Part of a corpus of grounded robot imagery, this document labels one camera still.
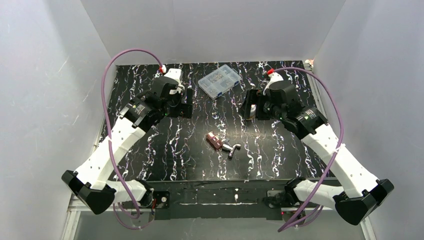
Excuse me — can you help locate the red pill organizer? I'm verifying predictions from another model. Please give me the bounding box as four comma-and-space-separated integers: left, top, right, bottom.
206, 131, 223, 150

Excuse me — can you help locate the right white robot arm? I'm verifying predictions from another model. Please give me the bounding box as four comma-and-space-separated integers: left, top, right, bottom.
240, 81, 394, 225

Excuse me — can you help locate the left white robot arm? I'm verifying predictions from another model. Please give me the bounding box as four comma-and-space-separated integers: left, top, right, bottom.
61, 73, 193, 215

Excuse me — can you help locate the orange white pill bottle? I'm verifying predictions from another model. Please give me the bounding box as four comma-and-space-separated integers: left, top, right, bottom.
249, 104, 256, 119

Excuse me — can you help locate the clear plastic organizer box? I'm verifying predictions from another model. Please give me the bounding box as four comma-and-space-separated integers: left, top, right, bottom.
198, 64, 242, 100

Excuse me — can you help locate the chrome faucet tap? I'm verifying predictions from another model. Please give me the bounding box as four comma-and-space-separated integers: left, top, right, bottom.
221, 143, 241, 160

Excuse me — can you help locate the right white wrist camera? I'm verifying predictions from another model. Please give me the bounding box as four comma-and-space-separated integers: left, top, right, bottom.
262, 68, 284, 96

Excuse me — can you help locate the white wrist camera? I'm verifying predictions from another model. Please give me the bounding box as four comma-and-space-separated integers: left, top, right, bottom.
262, 68, 284, 96
164, 68, 182, 86

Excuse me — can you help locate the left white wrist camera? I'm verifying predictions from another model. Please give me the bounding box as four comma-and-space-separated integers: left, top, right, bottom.
164, 68, 182, 86

